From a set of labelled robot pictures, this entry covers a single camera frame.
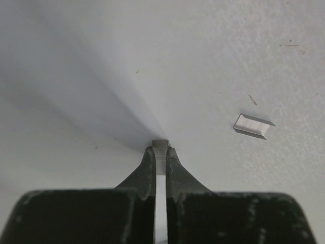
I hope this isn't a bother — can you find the small staple strip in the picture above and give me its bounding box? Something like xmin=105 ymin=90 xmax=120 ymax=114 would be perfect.
xmin=233 ymin=113 xmax=276 ymax=140

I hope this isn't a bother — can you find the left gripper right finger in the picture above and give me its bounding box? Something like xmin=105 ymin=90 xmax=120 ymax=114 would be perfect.
xmin=166 ymin=146 xmax=210 ymax=243

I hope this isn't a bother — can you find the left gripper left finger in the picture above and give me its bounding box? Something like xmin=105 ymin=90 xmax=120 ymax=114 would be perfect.
xmin=115 ymin=146 xmax=156 ymax=243

